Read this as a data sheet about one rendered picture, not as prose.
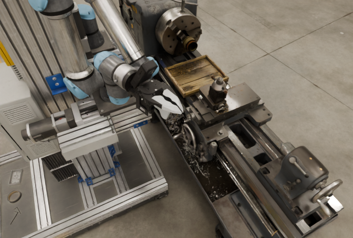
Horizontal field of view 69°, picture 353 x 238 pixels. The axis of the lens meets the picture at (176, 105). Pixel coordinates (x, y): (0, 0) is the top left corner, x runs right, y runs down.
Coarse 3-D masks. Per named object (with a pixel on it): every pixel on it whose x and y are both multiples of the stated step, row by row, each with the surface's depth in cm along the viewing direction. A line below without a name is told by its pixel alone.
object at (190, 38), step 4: (188, 36) 177; (184, 40) 174; (188, 40) 172; (192, 40) 173; (184, 44) 174; (188, 44) 171; (192, 44) 178; (196, 44) 173; (188, 48) 172; (192, 48) 176
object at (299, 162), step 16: (288, 144) 118; (288, 160) 113; (304, 160) 109; (272, 176) 127; (288, 176) 116; (304, 176) 107; (320, 176) 105; (272, 192) 127; (288, 192) 120; (304, 192) 121; (320, 192) 101; (288, 208) 119; (304, 208) 116
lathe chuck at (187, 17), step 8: (168, 16) 174; (176, 16) 171; (184, 16) 172; (192, 16) 175; (160, 24) 176; (176, 24) 173; (184, 24) 176; (192, 24) 180; (200, 24) 183; (160, 32) 177; (168, 32) 174; (184, 32) 187; (160, 40) 180; (168, 40) 179; (176, 40) 183; (168, 48) 184
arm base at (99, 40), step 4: (96, 32) 155; (88, 36) 153; (92, 36) 154; (96, 36) 156; (100, 36) 159; (88, 40) 155; (92, 40) 155; (96, 40) 156; (100, 40) 160; (104, 40) 163; (92, 44) 156; (96, 44) 157; (100, 44) 159; (92, 48) 158
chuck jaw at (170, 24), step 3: (171, 21) 171; (168, 24) 172; (171, 24) 171; (174, 24) 170; (171, 27) 171; (174, 27) 169; (177, 27) 170; (174, 30) 171; (177, 30) 172; (180, 30) 172; (177, 33) 173; (180, 33) 172; (183, 33) 176; (180, 36) 174; (183, 36) 173; (183, 39) 174
